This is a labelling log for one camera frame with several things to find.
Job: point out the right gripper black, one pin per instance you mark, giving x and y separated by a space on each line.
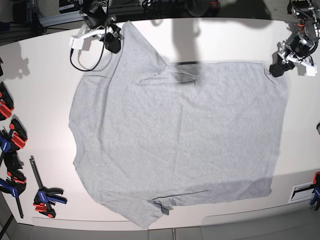
112 40

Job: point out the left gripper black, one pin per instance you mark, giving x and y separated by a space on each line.
278 68

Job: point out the grey T-shirt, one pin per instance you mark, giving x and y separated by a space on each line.
150 135

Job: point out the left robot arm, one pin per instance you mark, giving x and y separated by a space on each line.
300 46

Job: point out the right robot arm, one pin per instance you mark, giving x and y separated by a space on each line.
97 24

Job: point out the dark object at right edge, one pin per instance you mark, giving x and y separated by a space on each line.
318 128

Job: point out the clamp at upper left edge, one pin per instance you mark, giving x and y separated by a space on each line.
6 103

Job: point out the blue clamp at right edge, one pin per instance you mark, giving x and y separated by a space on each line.
316 191

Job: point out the clamp at middle left edge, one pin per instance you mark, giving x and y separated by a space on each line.
12 140

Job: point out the clamp at lower left edge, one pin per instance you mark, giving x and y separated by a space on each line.
16 182

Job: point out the bar clamp on table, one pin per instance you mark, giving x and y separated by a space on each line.
46 198

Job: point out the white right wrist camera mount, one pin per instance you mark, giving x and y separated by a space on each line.
77 41

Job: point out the aluminium rail behind table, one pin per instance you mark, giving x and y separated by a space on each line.
60 19

